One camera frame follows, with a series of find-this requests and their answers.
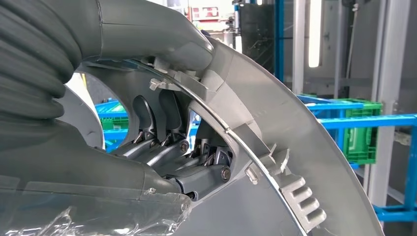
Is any blue metal shelf rack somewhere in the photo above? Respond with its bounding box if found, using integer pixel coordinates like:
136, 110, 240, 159
298, 93, 417, 223

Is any green plastic crate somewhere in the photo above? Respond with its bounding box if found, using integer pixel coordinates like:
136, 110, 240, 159
344, 98, 383, 118
342, 127, 379, 165

